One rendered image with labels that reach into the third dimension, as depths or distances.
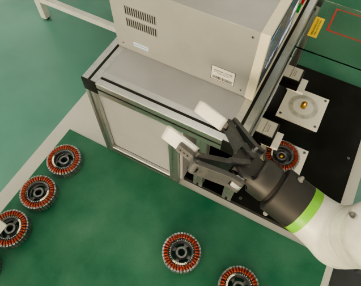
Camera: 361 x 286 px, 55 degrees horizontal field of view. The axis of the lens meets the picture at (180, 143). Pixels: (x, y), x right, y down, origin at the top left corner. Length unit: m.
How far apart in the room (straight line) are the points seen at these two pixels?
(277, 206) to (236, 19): 0.37
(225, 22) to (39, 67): 2.00
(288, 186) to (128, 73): 0.50
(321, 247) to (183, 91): 0.47
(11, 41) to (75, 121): 1.64
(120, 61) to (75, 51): 1.70
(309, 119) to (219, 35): 0.63
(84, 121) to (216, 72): 0.62
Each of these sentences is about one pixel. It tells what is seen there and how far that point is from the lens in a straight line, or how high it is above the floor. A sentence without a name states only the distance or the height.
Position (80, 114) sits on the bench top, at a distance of 1.32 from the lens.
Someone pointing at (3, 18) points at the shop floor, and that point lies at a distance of 3.08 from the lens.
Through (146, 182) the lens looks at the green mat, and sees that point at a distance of 1.14.
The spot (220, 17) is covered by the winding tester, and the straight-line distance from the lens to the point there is 0.74.
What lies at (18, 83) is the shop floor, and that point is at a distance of 2.57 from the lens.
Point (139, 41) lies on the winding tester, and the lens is 0.92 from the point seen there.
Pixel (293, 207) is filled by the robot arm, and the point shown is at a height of 1.23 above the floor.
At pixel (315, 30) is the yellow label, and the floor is 1.07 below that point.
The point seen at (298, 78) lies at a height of 0.92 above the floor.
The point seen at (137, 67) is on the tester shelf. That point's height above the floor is 1.11.
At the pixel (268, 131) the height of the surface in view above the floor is 0.92.
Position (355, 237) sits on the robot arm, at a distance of 0.55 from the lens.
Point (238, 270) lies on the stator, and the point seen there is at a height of 0.78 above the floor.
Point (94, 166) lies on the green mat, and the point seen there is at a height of 0.75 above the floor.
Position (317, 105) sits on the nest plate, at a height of 0.78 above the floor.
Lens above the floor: 1.79
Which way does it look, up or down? 60 degrees down
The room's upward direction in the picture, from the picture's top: straight up
